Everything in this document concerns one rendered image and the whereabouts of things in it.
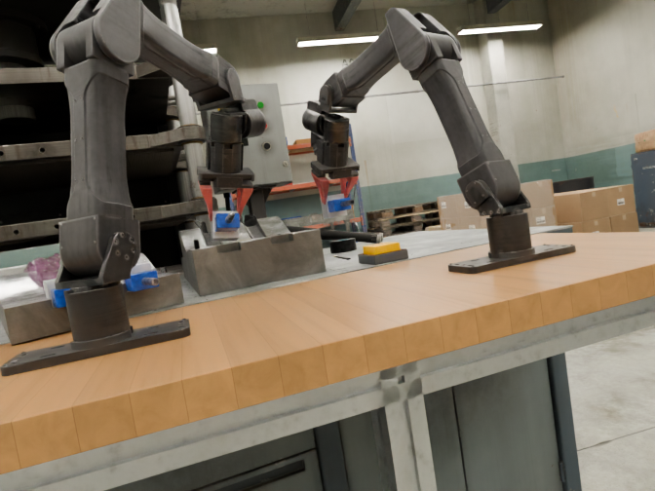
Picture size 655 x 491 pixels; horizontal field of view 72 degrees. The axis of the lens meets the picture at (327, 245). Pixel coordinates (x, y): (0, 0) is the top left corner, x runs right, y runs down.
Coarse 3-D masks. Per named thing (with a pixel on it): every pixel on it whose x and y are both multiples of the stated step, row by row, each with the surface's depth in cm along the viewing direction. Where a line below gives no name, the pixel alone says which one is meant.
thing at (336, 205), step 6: (330, 198) 109; (336, 198) 110; (342, 198) 110; (348, 198) 107; (330, 204) 107; (336, 204) 106; (342, 204) 105; (348, 204) 102; (324, 210) 111; (330, 210) 108; (336, 210) 106; (342, 210) 110; (324, 216) 112; (330, 216) 109; (336, 216) 110
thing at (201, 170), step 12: (216, 144) 82; (240, 144) 84; (216, 156) 82; (228, 156) 82; (240, 156) 85; (204, 168) 86; (216, 168) 83; (228, 168) 83; (240, 168) 86; (252, 180) 85
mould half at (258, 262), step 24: (192, 240) 110; (240, 240) 110; (264, 240) 90; (312, 240) 94; (192, 264) 90; (216, 264) 87; (240, 264) 88; (264, 264) 90; (288, 264) 92; (312, 264) 94; (216, 288) 87
